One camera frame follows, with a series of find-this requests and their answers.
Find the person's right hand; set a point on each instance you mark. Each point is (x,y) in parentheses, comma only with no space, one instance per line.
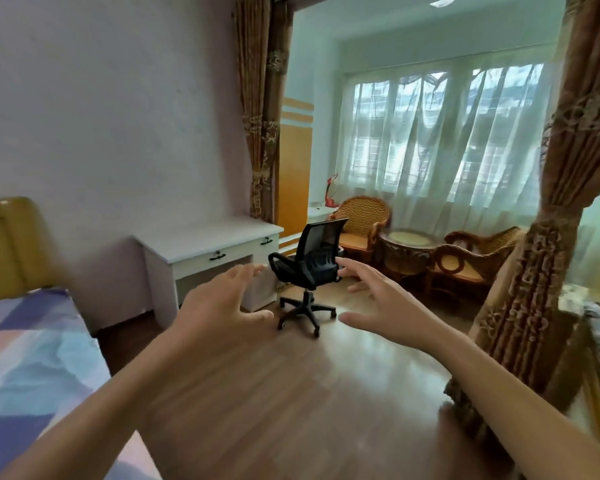
(405,314)

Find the person's left hand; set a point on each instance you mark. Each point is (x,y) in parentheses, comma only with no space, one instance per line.
(215,309)

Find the person's left forearm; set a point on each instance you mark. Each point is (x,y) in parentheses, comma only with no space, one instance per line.
(105,414)

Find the person's right forearm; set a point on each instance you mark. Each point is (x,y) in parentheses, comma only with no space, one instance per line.
(530,409)

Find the pastel patchwork bed sheet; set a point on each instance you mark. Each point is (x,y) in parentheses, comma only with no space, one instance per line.
(35,354)

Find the round wicker side table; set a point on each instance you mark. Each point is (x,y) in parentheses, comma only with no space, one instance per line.
(410,244)

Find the white desk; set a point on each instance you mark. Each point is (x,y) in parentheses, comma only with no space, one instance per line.
(195,242)

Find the wicker chair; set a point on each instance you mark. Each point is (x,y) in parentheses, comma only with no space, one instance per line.
(362,214)

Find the black office chair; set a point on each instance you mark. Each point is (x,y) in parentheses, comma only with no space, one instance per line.
(315,244)

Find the red desk lamp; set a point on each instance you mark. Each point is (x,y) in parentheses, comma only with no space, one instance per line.
(331,192)

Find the white sheer curtain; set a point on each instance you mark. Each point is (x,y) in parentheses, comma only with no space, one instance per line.
(430,144)

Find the brown wooden cabinet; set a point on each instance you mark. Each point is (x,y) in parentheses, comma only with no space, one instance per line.
(585,374)

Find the brown patterned curtain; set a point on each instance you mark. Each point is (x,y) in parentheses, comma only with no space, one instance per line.
(260,94)
(555,194)

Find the yellow wooden headboard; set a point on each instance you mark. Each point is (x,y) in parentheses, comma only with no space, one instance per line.
(10,244)

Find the white ceiling light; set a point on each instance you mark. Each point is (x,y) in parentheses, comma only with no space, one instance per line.
(443,1)

